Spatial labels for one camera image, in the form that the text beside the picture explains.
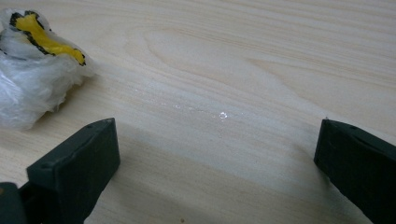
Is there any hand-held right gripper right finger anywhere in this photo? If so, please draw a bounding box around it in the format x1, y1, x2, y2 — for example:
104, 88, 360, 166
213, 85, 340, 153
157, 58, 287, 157
313, 118, 396, 224

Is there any white plastic wrapper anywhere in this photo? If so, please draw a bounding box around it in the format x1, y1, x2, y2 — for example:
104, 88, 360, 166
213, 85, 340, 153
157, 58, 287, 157
0, 7, 96, 132

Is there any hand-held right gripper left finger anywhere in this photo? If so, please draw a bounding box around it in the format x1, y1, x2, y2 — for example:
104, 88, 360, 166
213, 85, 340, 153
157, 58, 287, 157
18, 117, 121, 224

